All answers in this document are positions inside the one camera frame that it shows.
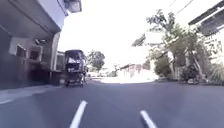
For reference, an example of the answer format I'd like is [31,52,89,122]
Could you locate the tree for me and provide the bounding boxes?
[87,50,106,73]

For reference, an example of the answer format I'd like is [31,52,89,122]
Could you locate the dark asphalt road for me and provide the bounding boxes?
[0,77,224,128]

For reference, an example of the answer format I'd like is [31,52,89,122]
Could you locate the dark three-wheeled vehicle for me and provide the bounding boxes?
[63,49,88,89]

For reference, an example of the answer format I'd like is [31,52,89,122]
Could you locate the robot's own part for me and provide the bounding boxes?
[139,109,158,128]
[68,100,89,128]

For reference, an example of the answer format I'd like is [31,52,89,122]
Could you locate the green trees and bushes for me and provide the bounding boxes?
[131,8,224,86]

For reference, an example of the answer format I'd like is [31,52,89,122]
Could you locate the grey building with balcony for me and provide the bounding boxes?
[0,0,83,90]

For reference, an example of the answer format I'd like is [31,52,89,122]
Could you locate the pale pavement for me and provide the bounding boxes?
[0,83,64,106]

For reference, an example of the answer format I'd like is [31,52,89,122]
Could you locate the building with dark roof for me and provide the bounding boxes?
[187,0,224,68]

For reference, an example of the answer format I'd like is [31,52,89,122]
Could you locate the pale wall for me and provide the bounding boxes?
[117,62,159,83]

